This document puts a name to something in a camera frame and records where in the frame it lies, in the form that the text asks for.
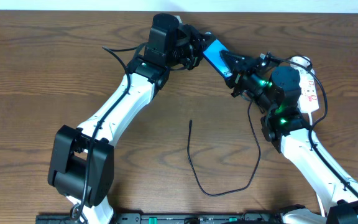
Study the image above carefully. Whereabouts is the blue Galaxy smartphone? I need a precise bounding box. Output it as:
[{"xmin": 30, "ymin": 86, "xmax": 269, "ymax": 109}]
[{"xmin": 203, "ymin": 39, "xmax": 234, "ymax": 89}]

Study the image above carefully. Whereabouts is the black charger cable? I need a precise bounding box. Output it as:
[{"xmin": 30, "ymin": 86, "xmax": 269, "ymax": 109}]
[{"xmin": 186, "ymin": 54, "xmax": 313, "ymax": 197}]

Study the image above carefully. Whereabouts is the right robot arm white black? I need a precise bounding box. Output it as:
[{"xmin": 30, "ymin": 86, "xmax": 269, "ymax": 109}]
[{"xmin": 210, "ymin": 50, "xmax": 358, "ymax": 223}]

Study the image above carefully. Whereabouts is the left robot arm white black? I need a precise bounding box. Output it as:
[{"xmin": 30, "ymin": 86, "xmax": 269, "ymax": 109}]
[{"xmin": 48, "ymin": 13, "xmax": 212, "ymax": 223}]

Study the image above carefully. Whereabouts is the white power strip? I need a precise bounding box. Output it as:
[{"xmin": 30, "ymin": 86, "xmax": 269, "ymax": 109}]
[{"xmin": 290, "ymin": 64, "xmax": 319, "ymax": 114}]

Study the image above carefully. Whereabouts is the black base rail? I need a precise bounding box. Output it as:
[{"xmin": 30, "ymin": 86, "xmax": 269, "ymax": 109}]
[{"xmin": 35, "ymin": 212, "xmax": 291, "ymax": 224}]

